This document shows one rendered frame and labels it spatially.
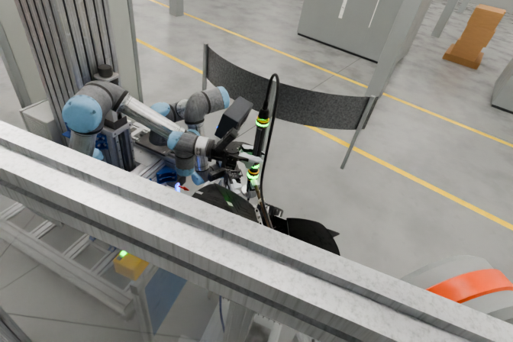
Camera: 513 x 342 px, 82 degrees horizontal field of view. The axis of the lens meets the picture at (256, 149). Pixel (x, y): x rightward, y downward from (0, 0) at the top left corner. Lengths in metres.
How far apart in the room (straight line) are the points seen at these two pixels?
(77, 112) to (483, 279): 1.10
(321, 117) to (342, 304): 2.97
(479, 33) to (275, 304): 8.79
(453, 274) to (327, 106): 2.75
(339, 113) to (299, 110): 0.40
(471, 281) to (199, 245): 0.29
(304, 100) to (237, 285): 2.86
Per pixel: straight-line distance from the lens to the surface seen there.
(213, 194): 1.41
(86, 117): 1.15
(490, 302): 0.41
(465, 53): 9.02
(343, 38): 7.36
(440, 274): 0.40
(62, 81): 1.65
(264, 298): 0.22
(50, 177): 0.27
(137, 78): 3.44
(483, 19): 8.87
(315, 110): 3.09
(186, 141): 1.13
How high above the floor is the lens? 2.23
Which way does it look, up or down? 38 degrees down
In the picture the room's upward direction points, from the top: 10 degrees clockwise
